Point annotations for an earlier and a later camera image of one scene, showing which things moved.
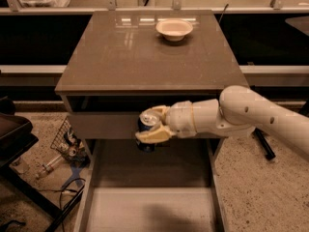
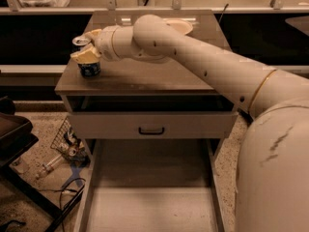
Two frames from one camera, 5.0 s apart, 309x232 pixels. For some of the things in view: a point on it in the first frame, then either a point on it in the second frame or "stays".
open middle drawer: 175,188 stays
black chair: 16,136 stays
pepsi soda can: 148,119 → 87,70
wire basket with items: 68,143 stays
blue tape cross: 75,176 stays
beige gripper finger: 161,133 → 86,55
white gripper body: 180,118 → 104,43
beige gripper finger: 162,111 → 93,34
